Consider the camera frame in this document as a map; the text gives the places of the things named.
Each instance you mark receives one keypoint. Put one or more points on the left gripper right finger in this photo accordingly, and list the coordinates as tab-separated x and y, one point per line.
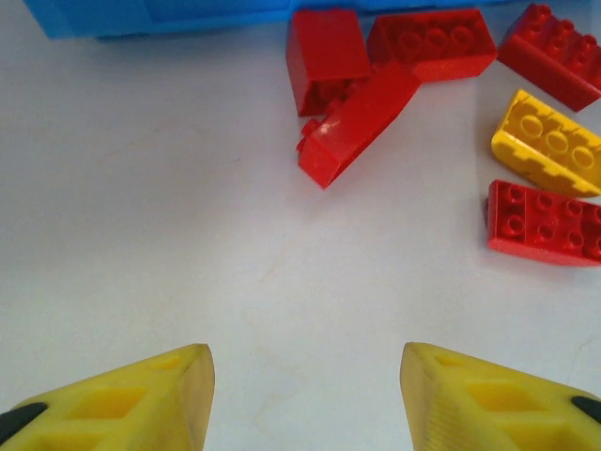
493	413

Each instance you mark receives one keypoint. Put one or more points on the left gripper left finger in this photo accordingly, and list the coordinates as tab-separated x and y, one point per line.
117	413

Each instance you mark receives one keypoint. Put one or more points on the red lego brick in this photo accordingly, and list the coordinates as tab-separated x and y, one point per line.
549	61
540	225
432	47
357	127
324	51

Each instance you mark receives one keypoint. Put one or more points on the yellow printed lego brick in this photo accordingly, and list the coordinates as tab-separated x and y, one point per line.
544	145

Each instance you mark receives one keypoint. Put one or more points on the blue three-compartment bin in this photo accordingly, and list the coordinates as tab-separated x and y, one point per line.
141	19

